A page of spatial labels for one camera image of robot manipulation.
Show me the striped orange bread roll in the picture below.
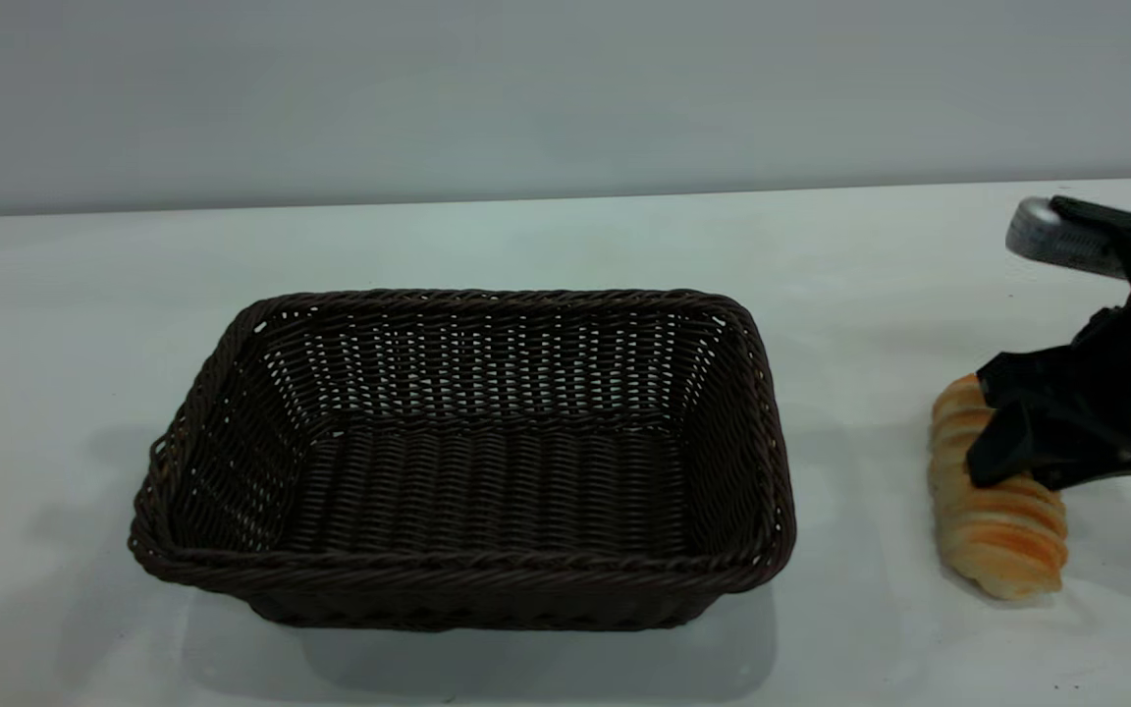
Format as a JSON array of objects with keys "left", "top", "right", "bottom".
[{"left": 927, "top": 373, "right": 1069, "bottom": 602}]

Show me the dark brown wicker basket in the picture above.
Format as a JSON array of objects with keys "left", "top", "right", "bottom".
[{"left": 129, "top": 288, "right": 798, "bottom": 631}]

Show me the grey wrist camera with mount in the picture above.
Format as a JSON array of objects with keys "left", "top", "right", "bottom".
[{"left": 1005, "top": 194, "right": 1131, "bottom": 296}]

